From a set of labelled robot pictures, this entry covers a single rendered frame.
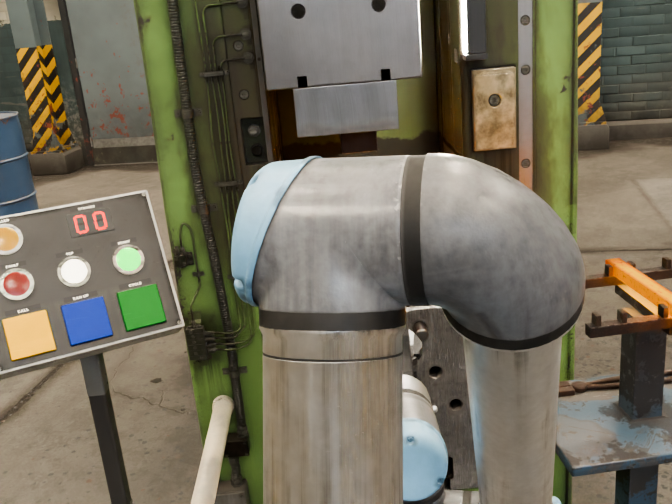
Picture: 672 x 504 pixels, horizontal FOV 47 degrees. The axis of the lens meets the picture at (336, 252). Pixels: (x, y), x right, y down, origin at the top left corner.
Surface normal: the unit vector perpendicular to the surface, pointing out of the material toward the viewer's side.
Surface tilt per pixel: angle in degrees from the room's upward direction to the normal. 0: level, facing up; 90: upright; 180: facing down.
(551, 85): 90
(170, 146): 90
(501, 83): 90
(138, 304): 60
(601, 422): 0
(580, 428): 0
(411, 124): 90
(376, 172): 25
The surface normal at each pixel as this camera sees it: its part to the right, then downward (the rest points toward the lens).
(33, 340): 0.35, -0.25
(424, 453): 0.03, 0.26
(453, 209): 0.07, -0.25
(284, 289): -0.61, 0.00
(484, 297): -0.07, 0.68
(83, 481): -0.08, -0.94
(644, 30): -0.17, 0.34
